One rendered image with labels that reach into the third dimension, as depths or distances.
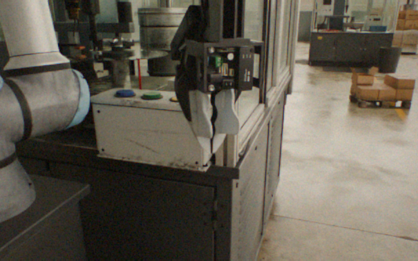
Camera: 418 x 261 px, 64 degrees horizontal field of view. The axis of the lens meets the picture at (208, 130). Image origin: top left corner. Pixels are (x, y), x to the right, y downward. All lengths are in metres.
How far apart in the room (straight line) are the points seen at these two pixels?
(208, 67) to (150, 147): 0.43
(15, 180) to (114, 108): 0.26
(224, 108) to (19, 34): 0.41
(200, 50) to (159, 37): 1.46
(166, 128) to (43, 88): 0.25
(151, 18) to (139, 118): 1.11
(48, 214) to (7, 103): 0.20
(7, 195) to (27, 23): 0.30
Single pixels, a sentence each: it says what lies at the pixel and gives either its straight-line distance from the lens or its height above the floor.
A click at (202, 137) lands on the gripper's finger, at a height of 0.92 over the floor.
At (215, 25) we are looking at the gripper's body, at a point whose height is 1.07.
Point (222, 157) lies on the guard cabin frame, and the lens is 0.77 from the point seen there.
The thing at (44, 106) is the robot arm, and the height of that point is 0.92.
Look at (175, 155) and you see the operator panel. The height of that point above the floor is 0.78.
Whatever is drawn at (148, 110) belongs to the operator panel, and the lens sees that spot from 0.75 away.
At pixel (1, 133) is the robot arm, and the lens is 0.65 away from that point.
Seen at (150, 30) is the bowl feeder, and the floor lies 1.00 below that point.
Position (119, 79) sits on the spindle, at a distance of 1.18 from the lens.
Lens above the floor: 1.08
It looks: 19 degrees down
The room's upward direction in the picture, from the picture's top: straight up
